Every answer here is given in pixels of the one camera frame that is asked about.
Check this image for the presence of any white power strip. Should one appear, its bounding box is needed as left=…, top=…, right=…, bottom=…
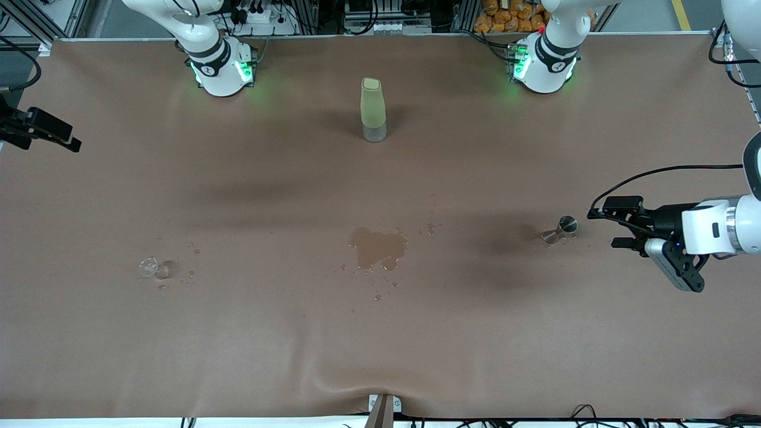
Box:
left=228, top=5, right=298, bottom=36

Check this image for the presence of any aluminium frame structure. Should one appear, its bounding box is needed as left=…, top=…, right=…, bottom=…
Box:
left=0, top=0, right=761, bottom=57

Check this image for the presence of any clear glass measuring beaker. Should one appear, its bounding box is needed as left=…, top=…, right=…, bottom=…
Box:
left=139, top=256, right=174, bottom=281

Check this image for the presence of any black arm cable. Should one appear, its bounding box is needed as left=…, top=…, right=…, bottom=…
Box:
left=587, top=21, right=761, bottom=222
left=0, top=0, right=198, bottom=94

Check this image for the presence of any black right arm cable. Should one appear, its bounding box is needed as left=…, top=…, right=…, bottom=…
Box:
left=0, top=0, right=198, bottom=94

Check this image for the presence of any steel double cone jigger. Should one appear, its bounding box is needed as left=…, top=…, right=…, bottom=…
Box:
left=540, top=215, right=578, bottom=245

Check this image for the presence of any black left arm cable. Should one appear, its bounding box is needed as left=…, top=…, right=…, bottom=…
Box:
left=587, top=21, right=761, bottom=222

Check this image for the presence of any metal edge bracket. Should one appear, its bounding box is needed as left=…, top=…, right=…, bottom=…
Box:
left=368, top=393, right=403, bottom=428

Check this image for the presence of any spilled liquid puddle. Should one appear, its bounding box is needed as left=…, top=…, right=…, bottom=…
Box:
left=348, top=226, right=409, bottom=273

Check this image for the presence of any orange bread pile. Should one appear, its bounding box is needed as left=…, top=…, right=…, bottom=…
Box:
left=473, top=0, right=597, bottom=34

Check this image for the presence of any grey control box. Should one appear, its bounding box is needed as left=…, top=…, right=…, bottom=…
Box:
left=344, top=0, right=433, bottom=35

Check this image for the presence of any green sleeved glass bottle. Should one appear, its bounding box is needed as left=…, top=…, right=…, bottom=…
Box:
left=360, top=77, right=388, bottom=143

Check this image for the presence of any brown table mat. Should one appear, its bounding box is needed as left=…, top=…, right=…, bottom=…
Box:
left=0, top=33, right=761, bottom=420

